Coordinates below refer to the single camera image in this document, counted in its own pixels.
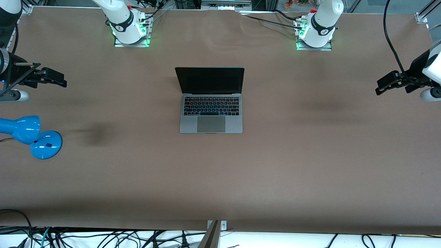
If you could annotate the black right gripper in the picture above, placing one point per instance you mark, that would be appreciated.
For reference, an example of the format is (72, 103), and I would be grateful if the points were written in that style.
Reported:
(18, 73)

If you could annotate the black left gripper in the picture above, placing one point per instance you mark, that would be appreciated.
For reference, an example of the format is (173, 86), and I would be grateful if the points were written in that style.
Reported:
(416, 70)

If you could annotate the grey laptop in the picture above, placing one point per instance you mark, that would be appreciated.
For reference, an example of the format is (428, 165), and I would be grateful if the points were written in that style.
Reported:
(211, 124)

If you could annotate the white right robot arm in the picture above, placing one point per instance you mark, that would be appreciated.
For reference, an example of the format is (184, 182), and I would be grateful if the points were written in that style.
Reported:
(124, 24)

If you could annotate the blue desk lamp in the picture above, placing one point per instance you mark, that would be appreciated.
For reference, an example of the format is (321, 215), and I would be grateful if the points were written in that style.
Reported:
(44, 146)

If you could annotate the grey power strip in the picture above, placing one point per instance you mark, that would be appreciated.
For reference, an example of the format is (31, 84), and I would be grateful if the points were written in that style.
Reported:
(225, 4)

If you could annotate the white sheet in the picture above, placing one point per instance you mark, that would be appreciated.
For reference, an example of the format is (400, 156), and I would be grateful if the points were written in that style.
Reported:
(275, 241)

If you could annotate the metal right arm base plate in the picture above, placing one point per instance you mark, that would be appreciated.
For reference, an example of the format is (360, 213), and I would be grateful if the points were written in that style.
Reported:
(119, 44)

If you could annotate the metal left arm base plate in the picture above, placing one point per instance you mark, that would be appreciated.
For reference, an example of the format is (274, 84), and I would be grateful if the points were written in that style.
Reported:
(327, 48)

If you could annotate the aluminium frame profile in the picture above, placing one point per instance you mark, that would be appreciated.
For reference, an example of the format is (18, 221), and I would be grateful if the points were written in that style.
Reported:
(430, 8)

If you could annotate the small metal edge bracket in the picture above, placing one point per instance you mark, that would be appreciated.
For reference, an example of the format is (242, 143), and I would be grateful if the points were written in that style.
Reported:
(223, 225)

